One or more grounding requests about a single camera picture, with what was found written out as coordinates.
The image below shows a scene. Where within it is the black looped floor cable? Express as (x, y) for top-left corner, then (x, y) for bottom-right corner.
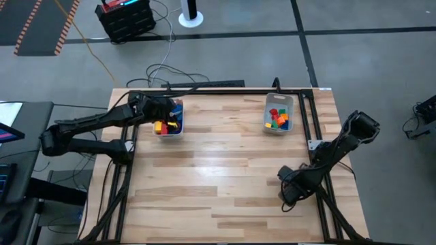
(125, 63), (211, 88)

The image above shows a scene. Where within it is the lit computer screen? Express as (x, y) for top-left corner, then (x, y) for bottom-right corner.
(0, 122), (26, 144)

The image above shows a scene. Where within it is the black desk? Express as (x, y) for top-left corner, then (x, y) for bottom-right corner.
(0, 100), (55, 205)

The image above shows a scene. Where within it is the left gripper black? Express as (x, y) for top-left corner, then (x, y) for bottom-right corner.
(130, 93), (176, 125)

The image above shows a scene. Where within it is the black keyboard blue light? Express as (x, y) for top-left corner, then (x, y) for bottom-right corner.
(0, 163), (18, 203)

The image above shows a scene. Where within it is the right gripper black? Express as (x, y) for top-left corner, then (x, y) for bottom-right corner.
(277, 165), (320, 207)

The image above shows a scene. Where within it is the black floor device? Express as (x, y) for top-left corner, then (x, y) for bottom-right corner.
(401, 94), (436, 140)

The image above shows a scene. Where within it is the black mat orange striped edge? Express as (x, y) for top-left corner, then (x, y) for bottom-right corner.
(0, 0), (81, 57)

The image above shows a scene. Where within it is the white round pedestal stand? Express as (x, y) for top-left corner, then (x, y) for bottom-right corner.
(177, 0), (204, 29)

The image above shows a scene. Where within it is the black equipment case red top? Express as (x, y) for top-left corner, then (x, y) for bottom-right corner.
(94, 0), (157, 44)

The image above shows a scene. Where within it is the white plastic bin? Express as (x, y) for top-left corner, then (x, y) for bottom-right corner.
(262, 92), (295, 136)
(152, 98), (185, 138)

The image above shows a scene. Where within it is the white floor cable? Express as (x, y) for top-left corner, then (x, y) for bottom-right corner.
(149, 0), (177, 88)

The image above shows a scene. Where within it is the white paper sheet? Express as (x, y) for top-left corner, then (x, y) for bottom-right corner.
(0, 101), (23, 127)

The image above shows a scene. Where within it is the yellow floor cable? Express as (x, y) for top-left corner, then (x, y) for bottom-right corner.
(54, 0), (119, 86)

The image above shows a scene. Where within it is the black aluminium table frame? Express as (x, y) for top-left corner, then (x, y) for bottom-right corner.
(73, 87), (372, 245)

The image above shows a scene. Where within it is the black power strip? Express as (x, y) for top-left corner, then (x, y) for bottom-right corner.
(160, 79), (246, 89)

